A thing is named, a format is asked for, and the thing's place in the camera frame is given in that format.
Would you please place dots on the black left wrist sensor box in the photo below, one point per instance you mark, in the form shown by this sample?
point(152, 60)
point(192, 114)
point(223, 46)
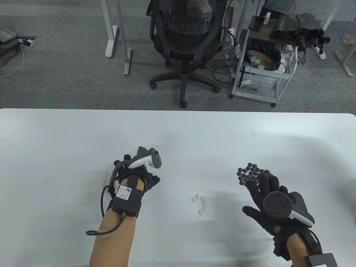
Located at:
point(128, 201)

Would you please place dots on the pile of mixed go stones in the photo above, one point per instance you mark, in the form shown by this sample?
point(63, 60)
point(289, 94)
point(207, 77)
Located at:
point(204, 203)

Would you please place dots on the black wrist sensor box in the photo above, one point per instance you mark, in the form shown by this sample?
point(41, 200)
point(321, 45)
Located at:
point(128, 201)
point(321, 260)

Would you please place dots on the white slanted desk leg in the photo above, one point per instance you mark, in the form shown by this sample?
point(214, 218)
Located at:
point(329, 16)

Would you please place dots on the group of black go stones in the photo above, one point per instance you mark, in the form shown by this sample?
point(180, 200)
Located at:
point(247, 170)

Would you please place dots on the person's right forearm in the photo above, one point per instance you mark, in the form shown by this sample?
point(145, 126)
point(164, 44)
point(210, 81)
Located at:
point(296, 249)

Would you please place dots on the person's left hand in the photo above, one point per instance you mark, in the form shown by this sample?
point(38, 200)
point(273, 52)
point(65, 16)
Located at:
point(150, 179)

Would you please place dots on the white wheeled utility cart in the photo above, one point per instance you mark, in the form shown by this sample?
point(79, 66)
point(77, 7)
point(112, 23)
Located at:
point(267, 93)

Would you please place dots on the dark grey left hand controller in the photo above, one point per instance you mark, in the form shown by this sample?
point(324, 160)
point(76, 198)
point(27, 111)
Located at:
point(155, 158)

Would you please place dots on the black phone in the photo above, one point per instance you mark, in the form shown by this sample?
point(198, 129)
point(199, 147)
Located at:
point(256, 23)

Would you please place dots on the white power strip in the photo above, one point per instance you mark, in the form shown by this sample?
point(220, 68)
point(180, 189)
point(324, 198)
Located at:
point(244, 83)

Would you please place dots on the aluminium profile post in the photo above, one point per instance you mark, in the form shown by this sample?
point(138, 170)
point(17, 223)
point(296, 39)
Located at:
point(127, 61)

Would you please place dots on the floor socket box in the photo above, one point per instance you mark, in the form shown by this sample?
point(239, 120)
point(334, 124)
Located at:
point(27, 41)

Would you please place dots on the small white bottle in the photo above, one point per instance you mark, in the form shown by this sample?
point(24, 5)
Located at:
point(268, 18)

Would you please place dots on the beige shoe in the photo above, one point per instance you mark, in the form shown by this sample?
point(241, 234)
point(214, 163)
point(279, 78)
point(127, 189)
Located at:
point(349, 39)

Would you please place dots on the grey white right hand controller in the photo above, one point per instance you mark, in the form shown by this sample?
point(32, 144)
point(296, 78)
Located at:
point(276, 207)

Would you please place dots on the grey desk leg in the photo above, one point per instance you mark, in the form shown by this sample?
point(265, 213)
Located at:
point(346, 65)

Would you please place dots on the white power adapter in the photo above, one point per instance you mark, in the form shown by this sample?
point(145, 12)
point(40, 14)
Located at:
point(286, 62)

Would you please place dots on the black and tan bag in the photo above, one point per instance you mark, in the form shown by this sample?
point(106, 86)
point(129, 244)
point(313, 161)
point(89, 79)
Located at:
point(274, 59)

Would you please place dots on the person's right hand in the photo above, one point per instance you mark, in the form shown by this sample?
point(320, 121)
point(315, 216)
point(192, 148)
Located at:
point(264, 186)

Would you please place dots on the person's left forearm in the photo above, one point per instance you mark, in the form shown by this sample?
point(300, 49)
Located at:
point(111, 244)

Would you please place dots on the black crumpled cloth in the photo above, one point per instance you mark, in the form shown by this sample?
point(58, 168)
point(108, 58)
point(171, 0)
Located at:
point(300, 25)

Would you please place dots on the group of white go stones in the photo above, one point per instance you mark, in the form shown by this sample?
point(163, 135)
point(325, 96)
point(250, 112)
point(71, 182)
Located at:
point(107, 178)

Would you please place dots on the black right wrist sensor box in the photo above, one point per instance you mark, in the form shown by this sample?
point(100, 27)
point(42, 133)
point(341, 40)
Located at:
point(321, 260)

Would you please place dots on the black mesh office chair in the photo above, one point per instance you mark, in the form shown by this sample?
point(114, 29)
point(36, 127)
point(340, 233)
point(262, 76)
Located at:
point(183, 47)

